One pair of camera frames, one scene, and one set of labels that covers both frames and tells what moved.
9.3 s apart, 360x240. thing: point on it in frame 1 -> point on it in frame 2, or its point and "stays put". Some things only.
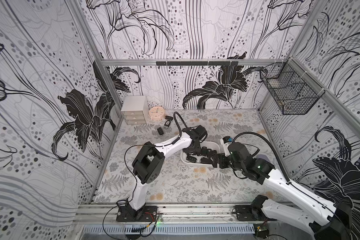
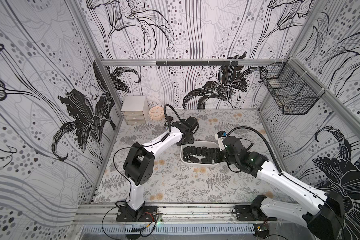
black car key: [204, 151] stays put
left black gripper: [196, 146] -> [189, 140]
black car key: [191, 159] stays put
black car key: [205, 160] stays put
